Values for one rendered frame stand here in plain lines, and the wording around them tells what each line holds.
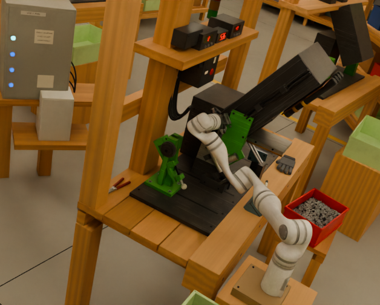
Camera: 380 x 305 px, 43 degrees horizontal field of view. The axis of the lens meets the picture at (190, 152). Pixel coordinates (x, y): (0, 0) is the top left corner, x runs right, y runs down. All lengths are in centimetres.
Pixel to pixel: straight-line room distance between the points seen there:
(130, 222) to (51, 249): 121
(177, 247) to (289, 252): 47
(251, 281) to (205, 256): 21
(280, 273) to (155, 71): 101
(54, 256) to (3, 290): 38
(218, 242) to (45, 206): 176
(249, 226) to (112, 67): 95
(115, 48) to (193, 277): 94
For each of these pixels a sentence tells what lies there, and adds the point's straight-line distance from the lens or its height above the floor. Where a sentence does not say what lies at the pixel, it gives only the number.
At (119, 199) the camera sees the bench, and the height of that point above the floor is 88.
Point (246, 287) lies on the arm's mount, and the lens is 195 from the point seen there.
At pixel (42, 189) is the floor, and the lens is 372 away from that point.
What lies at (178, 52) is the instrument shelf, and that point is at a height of 154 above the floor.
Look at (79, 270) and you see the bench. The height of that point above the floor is 51.
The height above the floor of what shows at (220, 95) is 124.
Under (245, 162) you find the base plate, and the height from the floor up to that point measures 90.
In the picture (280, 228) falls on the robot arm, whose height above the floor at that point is 117.
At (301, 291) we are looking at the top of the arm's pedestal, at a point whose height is 85.
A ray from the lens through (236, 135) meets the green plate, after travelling 237.
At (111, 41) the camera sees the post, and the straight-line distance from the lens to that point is 180.
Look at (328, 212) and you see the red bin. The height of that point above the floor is 89.
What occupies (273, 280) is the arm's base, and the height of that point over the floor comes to 96.
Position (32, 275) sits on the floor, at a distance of 307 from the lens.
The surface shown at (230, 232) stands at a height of 90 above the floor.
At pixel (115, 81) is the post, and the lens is 183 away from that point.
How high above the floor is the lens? 218
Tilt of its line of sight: 29 degrees down
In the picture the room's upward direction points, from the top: 15 degrees clockwise
